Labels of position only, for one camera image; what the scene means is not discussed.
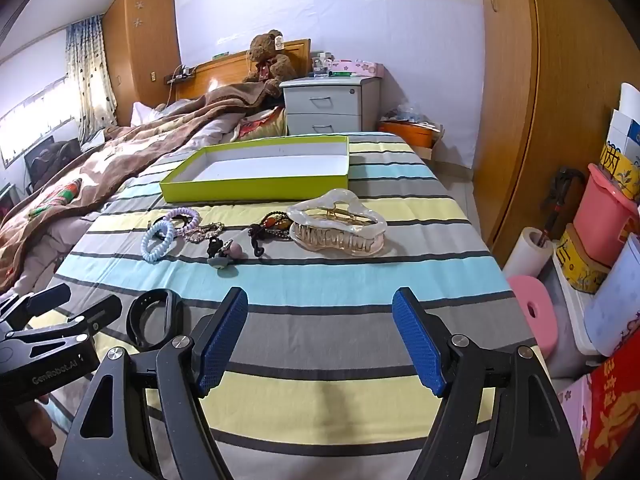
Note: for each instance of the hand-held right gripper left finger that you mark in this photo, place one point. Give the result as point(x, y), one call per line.
point(222, 345)

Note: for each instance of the person's left hand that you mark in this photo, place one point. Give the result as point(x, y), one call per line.
point(27, 425)

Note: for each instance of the white storage bin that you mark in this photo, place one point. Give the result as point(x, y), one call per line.
point(570, 320)

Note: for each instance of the black wristband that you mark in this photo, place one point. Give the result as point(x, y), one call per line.
point(152, 295)

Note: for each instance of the grey nightstand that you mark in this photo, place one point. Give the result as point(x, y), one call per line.
point(325, 105)

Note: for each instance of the green shallow cardboard box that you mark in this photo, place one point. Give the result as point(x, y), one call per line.
point(260, 162)

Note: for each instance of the orange box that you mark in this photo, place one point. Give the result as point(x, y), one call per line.
point(405, 135)

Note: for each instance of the clear plastic bag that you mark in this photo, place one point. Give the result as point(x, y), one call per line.
point(410, 112)

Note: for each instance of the red gift box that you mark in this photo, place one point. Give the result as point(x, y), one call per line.
point(615, 420)

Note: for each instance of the white round container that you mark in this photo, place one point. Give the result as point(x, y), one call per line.
point(615, 305)

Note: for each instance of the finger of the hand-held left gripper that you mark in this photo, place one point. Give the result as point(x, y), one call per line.
point(35, 302)
point(95, 312)

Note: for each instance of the dark folded umbrella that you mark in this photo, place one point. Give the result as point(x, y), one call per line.
point(562, 190)

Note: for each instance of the window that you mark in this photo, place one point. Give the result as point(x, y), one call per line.
point(30, 120)

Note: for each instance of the brown teddy bear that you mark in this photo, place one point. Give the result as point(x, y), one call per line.
point(265, 50)

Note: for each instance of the rhinestone hair clip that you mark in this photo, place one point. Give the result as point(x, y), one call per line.
point(202, 232)

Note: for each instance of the red yellow patterned pillow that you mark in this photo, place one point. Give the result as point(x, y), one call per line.
point(260, 125)

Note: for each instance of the brown blanket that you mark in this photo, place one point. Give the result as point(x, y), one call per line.
point(150, 135)

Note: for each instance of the wooden corner cabinet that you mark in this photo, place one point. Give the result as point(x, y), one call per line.
point(145, 50)

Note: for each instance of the power strip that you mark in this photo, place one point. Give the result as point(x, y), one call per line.
point(182, 74)

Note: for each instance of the clear glass cup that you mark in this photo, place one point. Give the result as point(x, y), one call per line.
point(322, 64)

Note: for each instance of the striped bed sheet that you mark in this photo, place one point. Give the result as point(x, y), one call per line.
point(325, 280)

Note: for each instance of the yellow round tin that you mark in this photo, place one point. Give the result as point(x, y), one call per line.
point(580, 265)

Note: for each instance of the patterned curtain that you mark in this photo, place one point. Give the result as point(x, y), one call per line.
point(90, 85)

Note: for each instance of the pink floral tissue box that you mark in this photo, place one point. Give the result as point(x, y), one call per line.
point(360, 66)

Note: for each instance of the white blue carton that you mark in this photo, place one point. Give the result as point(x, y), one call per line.
point(625, 125)

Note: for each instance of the yellow printed carton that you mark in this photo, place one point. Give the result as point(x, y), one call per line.
point(620, 170)

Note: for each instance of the white pillow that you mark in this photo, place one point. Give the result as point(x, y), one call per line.
point(142, 111)

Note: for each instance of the wooden wardrobe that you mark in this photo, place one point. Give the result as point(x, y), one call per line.
point(550, 110)

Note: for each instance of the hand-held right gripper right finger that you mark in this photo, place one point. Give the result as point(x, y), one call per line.
point(417, 347)

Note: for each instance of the wooden headboard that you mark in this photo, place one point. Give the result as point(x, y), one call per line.
point(225, 70)

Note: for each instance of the pink bucket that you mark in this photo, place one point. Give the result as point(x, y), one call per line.
point(605, 220)

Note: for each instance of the pink stool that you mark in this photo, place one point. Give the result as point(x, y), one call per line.
point(525, 300)

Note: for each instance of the white paper roll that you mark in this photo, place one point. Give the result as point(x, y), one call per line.
point(522, 255)

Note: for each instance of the large clear hair claw clip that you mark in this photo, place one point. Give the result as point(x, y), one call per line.
point(330, 220)

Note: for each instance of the pale quilt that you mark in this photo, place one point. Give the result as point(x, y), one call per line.
point(55, 245)

